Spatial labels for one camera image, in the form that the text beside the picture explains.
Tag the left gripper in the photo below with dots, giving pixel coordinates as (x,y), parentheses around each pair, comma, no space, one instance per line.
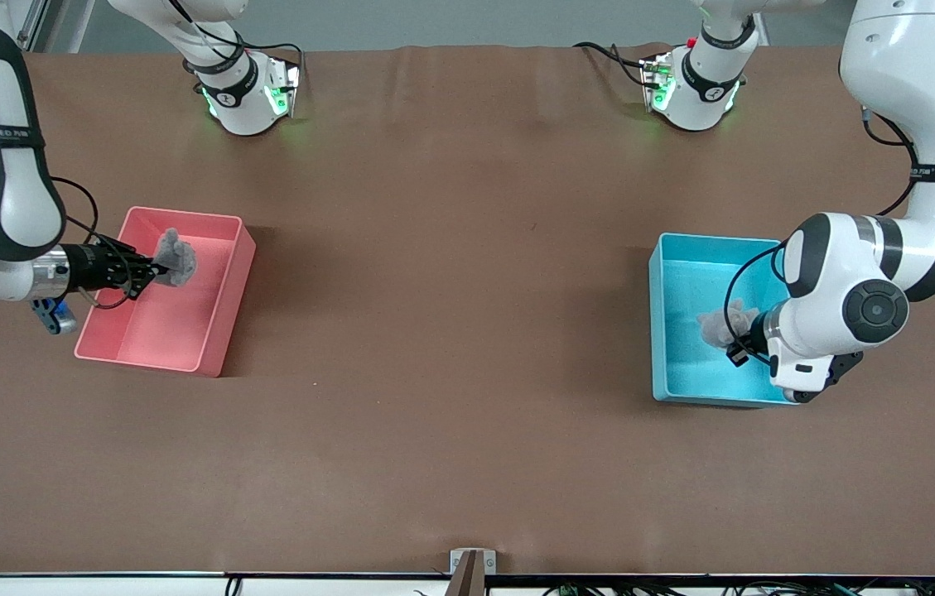
(756,331)

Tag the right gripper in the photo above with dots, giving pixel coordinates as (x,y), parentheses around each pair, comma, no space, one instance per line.
(91,265)

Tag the grey plush toy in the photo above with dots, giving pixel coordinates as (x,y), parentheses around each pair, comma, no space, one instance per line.
(177,263)
(720,327)

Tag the silver right arm base connector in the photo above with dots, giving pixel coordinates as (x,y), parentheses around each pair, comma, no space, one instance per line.
(283,89)

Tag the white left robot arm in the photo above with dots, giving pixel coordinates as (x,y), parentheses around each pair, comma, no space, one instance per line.
(906,83)

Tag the silver left arm base connector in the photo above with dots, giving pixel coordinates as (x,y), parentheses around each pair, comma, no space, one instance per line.
(657,83)

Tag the pink plastic box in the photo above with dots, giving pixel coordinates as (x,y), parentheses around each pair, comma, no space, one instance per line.
(169,331)

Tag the blue plastic box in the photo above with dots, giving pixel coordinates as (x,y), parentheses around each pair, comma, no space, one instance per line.
(682,290)

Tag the grey metal table bracket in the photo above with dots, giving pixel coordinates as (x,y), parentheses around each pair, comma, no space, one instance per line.
(474,563)

